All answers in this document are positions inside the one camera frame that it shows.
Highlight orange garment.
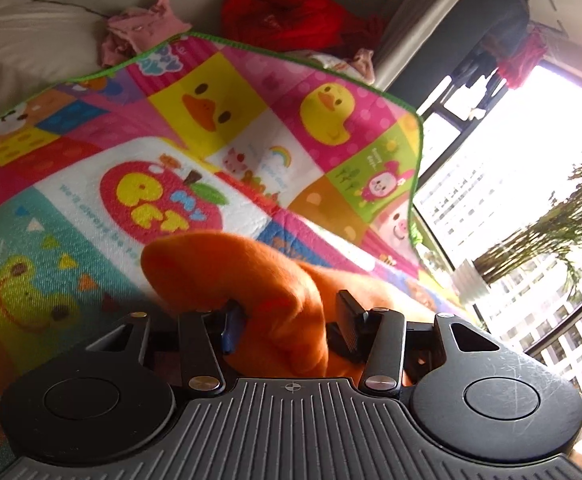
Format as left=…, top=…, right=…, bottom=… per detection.
left=140, top=228, right=423, bottom=386

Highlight pink baby garment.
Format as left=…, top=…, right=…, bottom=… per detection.
left=100, top=0, right=192, bottom=67

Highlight red cushion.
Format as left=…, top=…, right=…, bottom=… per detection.
left=221, top=0, right=384, bottom=58

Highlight small pink cloth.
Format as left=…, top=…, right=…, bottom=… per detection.
left=313, top=49, right=376, bottom=84

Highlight white ribbed pot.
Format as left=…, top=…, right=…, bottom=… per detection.
left=452, top=260, right=490, bottom=304

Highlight hanging red laundry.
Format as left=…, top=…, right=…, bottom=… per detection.
left=497, top=28, right=548, bottom=89

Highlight colourful cartoon play mat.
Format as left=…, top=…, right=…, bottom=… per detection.
left=0, top=34, right=459, bottom=469

